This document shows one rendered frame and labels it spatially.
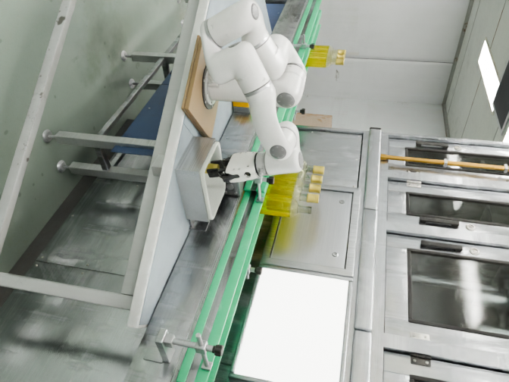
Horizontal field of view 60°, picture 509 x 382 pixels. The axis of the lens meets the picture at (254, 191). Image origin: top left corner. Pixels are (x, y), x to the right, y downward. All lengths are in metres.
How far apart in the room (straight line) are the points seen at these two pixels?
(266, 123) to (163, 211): 0.40
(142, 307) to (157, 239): 0.19
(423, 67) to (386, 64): 0.60
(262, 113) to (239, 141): 0.52
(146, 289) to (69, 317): 0.48
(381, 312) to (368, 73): 6.71
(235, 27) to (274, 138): 0.31
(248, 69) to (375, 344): 0.93
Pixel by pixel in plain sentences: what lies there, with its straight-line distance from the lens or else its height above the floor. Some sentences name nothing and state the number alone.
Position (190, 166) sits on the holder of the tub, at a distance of 1.34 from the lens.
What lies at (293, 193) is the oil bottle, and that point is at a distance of 1.65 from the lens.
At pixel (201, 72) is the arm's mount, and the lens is 1.44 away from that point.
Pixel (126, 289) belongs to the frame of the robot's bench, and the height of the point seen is 0.67.
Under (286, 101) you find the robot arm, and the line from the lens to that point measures 1.41.
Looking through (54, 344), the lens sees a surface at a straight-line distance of 1.67.
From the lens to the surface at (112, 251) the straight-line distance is 1.84.
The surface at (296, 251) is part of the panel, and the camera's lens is 1.67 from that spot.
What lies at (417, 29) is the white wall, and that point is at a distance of 7.73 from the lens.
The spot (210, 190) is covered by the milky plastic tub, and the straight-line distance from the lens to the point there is 1.55.
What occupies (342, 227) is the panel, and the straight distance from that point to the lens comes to 1.76.
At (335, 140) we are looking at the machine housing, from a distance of 2.24.
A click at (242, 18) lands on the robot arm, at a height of 0.94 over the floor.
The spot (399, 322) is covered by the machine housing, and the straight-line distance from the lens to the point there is 1.59.
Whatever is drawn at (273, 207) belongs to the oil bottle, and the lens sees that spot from 1.62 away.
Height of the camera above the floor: 1.27
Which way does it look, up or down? 12 degrees down
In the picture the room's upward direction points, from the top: 97 degrees clockwise
